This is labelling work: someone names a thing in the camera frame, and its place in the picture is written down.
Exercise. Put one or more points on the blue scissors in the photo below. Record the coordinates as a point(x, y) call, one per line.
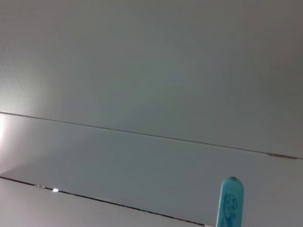
point(230, 203)

